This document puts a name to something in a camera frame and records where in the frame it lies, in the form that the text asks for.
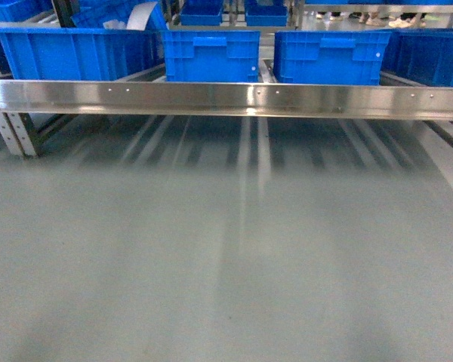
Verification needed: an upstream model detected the steel shelf rack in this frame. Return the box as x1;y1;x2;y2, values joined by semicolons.
0;66;453;156

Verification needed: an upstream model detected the front left blue bin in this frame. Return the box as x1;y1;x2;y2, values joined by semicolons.
162;30;260;83

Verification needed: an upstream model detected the background blue bin right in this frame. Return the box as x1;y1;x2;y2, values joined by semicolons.
245;1;288;26

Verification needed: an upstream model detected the background blue bin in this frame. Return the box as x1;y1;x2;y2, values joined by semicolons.
180;0;223;26
245;1;288;26

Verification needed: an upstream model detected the background blue bin left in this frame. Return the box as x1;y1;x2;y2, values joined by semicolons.
180;0;223;26

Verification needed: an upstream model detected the front right blue bin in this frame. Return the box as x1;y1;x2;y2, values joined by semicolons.
273;30;391;86

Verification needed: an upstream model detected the white curved sheet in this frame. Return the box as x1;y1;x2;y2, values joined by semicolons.
126;2;158;31

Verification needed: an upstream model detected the far left blue bin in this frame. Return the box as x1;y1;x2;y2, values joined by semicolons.
0;27;164;81

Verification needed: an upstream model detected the far right blue bin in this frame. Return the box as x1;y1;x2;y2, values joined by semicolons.
381;29;453;87

